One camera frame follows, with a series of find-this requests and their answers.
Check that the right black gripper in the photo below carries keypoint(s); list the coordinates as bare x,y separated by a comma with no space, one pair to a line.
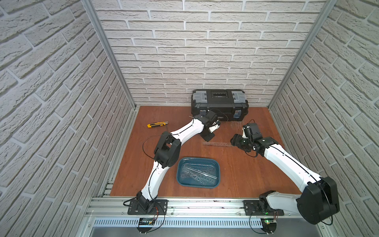
236,141

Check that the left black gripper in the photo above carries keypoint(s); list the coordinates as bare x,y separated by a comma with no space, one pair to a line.
209,134

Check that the clear stencil ruler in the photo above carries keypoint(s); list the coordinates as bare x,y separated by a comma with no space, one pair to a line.
193,174
197,174
217,144
191,182

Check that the clear triangular scale ruler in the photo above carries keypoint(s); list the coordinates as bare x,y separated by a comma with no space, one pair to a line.
209,170

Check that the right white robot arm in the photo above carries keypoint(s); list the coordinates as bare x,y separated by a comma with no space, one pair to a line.
319,196

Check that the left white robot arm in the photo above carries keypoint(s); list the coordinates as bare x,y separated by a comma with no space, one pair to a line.
167,151

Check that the black plastic toolbox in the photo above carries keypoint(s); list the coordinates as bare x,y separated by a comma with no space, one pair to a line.
228,104

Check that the teal plastic tray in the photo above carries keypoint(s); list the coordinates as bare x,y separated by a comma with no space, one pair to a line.
198,161

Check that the yellow utility knife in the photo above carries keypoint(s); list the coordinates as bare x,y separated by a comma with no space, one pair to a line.
157,124

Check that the right controller board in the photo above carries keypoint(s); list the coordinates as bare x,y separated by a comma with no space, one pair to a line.
268,226

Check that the controller board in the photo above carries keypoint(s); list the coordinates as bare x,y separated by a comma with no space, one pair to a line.
145,225
268,226

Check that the left controller board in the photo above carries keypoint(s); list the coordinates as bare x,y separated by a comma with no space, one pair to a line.
145,225

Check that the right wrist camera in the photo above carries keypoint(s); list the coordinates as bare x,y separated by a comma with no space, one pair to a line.
252,132

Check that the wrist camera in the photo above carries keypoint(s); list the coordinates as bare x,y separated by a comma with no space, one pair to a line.
252,132
212,122

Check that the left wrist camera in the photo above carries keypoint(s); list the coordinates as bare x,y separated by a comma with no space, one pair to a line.
212,122

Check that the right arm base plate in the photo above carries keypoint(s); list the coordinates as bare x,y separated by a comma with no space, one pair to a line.
257,207

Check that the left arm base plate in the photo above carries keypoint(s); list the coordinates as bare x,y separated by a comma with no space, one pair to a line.
158,206

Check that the aluminium front rail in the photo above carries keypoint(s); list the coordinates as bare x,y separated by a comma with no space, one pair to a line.
176,207

